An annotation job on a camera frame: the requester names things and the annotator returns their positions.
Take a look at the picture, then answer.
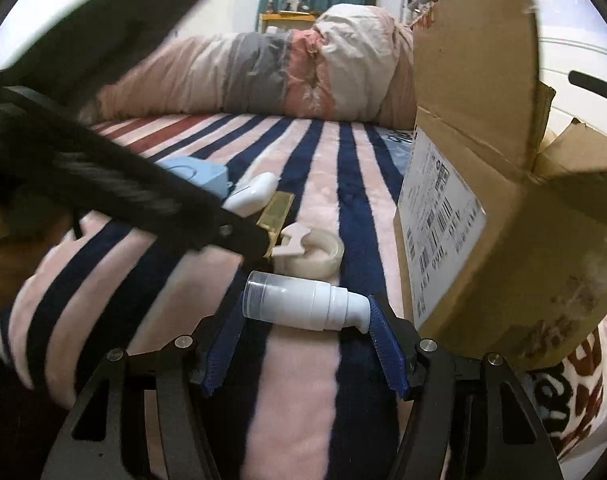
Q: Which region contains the white earbuds case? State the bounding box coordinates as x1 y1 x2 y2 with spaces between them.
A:
222 172 280 217

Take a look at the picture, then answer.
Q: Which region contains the pink grey duvet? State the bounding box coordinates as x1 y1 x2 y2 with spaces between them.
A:
81 3 417 124

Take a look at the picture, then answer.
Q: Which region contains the clear tape roll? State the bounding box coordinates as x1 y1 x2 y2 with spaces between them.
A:
278 234 345 277

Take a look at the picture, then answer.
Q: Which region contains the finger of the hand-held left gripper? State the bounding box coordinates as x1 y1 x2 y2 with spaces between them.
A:
0 85 273 262

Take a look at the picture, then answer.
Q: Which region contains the light blue plastic box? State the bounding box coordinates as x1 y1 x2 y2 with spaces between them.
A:
158 156 230 202

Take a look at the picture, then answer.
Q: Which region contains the white pump bottle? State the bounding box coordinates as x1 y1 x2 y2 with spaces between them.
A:
242 270 372 335

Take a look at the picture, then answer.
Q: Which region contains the brown cardboard box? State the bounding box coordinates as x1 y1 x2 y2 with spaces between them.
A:
393 0 607 372

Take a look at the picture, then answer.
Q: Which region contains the pale pink plastic clip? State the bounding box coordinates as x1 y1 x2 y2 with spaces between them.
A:
271 223 309 259

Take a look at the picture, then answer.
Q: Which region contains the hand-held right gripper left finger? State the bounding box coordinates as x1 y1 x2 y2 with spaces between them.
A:
41 287 247 480

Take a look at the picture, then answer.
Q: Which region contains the yellow cabinet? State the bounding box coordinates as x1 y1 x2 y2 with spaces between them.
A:
259 12 319 34

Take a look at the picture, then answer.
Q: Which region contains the gold rectangular plate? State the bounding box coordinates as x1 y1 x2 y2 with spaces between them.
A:
256 191 295 257

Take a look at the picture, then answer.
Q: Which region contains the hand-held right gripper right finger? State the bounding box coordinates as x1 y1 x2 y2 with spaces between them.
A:
366 292 564 480

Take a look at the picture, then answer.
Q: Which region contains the black curved handle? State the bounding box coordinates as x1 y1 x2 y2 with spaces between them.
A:
568 70 607 104

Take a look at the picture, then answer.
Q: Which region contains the pink navy striped blanket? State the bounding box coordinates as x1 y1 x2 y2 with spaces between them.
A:
0 112 420 480

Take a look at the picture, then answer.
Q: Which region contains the brown white printed blanket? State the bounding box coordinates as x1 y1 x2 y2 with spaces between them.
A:
521 294 607 462

